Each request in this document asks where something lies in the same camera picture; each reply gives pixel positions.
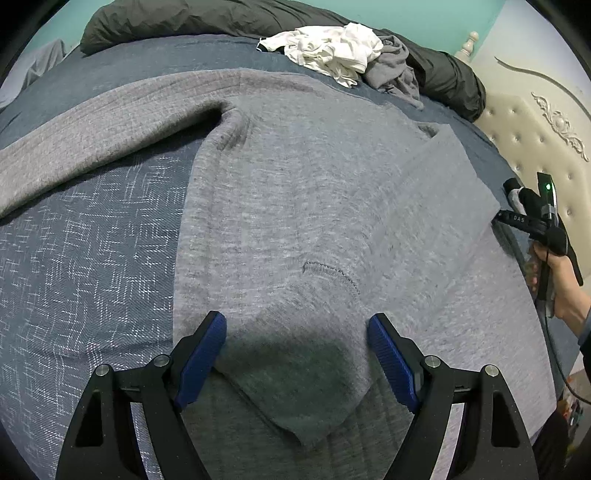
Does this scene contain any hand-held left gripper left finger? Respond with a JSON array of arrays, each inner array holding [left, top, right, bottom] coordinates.
[[55, 310, 228, 480]]

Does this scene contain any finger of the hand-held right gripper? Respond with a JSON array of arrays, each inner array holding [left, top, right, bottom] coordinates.
[[492, 210, 532, 230]]

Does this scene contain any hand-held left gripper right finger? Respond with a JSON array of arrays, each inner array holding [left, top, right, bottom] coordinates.
[[367, 312, 540, 480]]

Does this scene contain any grey knit sweater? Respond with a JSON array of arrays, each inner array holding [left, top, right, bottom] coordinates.
[[0, 68, 559, 480]]

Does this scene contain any person's right forearm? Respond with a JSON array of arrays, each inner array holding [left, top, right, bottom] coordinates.
[[554, 286, 591, 356]]

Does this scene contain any person's right hand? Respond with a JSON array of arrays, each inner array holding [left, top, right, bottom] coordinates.
[[526, 242, 583, 319]]

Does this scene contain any black and grey folded garment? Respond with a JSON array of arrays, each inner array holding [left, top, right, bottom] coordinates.
[[503, 178, 546, 217]]

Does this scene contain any cream tufted headboard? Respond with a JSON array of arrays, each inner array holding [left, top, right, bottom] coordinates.
[[471, 41, 591, 296]]

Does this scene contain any blue bed sheet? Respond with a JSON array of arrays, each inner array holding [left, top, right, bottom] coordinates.
[[0, 34, 555, 480]]

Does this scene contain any white bedpost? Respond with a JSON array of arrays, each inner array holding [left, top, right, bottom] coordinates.
[[455, 31, 481, 63]]

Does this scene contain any colourful printed box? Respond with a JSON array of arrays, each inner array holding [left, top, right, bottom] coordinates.
[[558, 369, 591, 428]]

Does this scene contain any person's black trouser leg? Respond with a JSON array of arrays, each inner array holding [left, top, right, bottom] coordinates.
[[531, 411, 573, 480]]

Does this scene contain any grey crumpled garment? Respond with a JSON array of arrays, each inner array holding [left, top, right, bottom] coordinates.
[[365, 34, 426, 109]]

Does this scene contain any white crumpled garment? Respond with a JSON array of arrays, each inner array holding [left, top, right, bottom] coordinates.
[[257, 23, 385, 89]]

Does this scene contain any dark grey duvet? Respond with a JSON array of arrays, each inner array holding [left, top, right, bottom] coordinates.
[[79, 0, 486, 123]]

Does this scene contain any light blue sheet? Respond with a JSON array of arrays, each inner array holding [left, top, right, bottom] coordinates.
[[0, 39, 70, 109]]

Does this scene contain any black cable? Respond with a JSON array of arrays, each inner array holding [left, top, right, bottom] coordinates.
[[542, 305, 591, 404]]

